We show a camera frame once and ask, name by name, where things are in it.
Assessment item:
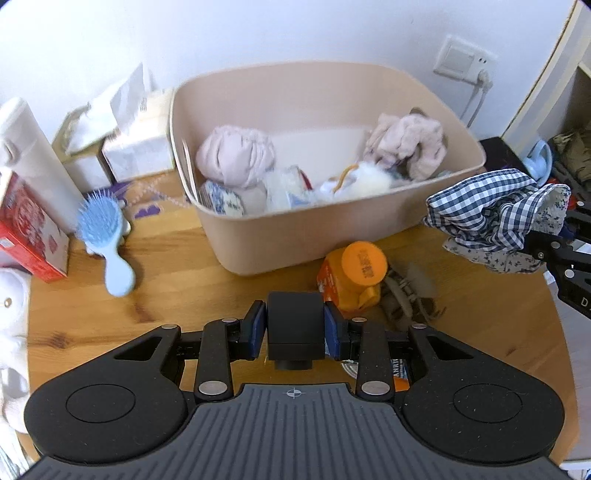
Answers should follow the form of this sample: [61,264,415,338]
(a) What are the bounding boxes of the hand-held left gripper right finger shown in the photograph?
[323,302,476,400]

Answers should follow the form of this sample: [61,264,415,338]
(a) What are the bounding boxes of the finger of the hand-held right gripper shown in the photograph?
[564,209,591,232]
[523,232,591,274]

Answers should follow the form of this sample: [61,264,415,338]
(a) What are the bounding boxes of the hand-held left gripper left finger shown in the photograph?
[113,300,267,402]

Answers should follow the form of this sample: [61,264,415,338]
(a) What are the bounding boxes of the small black box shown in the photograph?
[266,291,327,371]

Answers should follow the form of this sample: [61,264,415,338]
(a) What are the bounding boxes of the orange plastic bottle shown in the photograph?
[316,240,389,311]

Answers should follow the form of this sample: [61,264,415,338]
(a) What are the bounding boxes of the blue checked floral cloth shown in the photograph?
[423,169,573,274]

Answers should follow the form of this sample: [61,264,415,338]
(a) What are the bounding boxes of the beige hair claw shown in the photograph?
[378,263,447,331]

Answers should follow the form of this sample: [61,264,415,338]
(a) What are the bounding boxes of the beige plastic storage basket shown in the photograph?
[168,62,487,277]

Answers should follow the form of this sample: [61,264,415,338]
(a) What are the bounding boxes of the blue patterned tissue pack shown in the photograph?
[200,180,246,216]

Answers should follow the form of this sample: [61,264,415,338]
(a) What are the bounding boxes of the white fluffy scrunchie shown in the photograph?
[331,161,394,200]

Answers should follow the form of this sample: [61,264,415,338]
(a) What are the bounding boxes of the pink fluffy hat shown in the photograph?
[195,125,277,190]

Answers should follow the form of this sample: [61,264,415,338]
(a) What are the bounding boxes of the pale pink cloth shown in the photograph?
[362,113,448,181]

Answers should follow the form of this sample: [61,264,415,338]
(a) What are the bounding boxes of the wooden desktop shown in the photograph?
[18,173,574,462]

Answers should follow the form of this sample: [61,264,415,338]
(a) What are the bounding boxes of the light blue headphones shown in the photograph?
[523,140,553,188]

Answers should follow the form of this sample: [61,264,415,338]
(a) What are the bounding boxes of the olive cloth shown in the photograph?
[551,128,591,163]

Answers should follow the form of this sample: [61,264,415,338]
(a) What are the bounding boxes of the black board with purple print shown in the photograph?
[477,136,537,174]

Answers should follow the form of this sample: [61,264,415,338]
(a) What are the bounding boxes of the white cabinet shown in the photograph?
[501,0,591,185]

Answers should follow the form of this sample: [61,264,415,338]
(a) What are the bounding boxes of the purple floral table mat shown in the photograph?
[111,177,199,223]

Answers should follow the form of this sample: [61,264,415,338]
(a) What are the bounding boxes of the light blue hairbrush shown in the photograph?
[76,189,137,297]

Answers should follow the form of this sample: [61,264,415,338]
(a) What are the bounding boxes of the white tissue pack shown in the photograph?
[85,62,179,184]

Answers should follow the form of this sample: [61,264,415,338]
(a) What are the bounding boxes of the olive tissue box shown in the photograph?
[51,106,116,191]

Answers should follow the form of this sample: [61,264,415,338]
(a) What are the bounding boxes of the white plush toy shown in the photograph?
[0,267,31,435]

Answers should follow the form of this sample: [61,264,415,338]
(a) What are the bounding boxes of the red and white carton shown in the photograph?
[0,168,70,284]

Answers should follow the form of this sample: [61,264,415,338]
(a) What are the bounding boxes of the white thermos bottle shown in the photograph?
[0,98,86,234]

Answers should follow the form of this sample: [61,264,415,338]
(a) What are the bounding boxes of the white plug with cable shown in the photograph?
[461,69,495,128]

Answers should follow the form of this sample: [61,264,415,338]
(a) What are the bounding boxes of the white wall socket switch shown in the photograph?
[433,34,499,91]

